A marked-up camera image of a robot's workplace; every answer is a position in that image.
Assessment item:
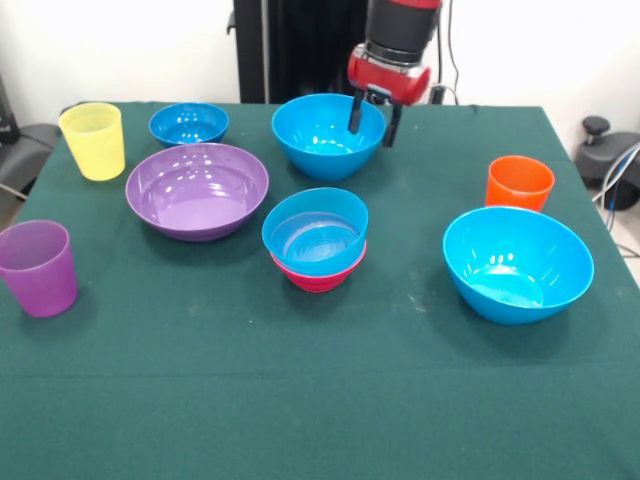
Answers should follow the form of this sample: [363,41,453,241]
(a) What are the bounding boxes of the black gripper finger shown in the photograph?
[382,102,403,149]
[347,88,367,136]

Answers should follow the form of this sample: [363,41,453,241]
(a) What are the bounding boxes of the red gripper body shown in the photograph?
[347,43,433,108]

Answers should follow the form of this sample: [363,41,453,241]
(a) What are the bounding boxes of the large blue bowl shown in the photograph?
[271,93,388,182]
[441,205,596,327]

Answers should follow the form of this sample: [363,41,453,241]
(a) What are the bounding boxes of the translucent light blue bowl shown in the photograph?
[261,187,371,278]

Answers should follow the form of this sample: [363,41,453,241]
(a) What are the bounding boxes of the small dark blue bowl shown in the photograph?
[148,102,231,147]

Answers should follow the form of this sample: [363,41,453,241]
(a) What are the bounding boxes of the small red bowl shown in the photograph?
[269,239,369,294]

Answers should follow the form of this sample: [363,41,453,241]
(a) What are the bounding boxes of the wide purple bowl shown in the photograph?
[124,142,271,244]

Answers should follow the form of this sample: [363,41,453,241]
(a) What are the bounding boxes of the orange cup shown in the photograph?
[485,155,556,213]

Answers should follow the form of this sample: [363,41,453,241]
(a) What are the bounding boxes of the dark grey chair base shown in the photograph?
[574,115,640,211]

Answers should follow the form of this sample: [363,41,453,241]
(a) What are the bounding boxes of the yellow cup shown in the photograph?
[58,102,126,182]

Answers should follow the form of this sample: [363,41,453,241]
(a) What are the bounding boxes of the dark green tablecloth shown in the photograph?
[0,101,640,480]

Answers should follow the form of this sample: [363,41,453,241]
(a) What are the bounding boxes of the grey padded chair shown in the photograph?
[0,74,57,202]

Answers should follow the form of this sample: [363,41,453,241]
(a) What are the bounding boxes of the purple cup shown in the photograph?
[0,219,79,319]

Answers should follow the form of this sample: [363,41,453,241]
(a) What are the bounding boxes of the black wall cable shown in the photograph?
[429,0,462,106]

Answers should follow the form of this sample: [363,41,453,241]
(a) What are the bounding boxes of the bundle of light cables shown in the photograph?
[593,142,640,261]

